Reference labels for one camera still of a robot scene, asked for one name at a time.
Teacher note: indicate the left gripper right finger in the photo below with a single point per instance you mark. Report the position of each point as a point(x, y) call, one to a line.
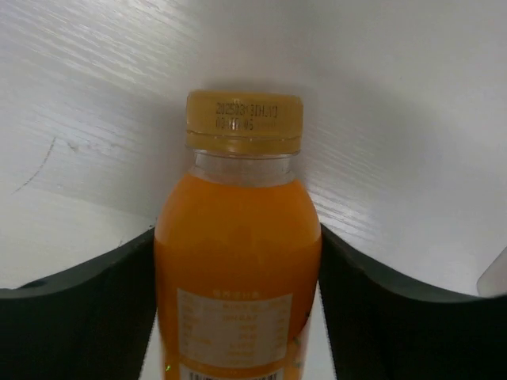
point(383, 324)

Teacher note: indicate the translucent white bin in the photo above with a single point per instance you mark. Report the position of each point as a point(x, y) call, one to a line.
point(493, 281)

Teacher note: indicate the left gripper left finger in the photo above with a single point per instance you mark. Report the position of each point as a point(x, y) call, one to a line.
point(91, 321)

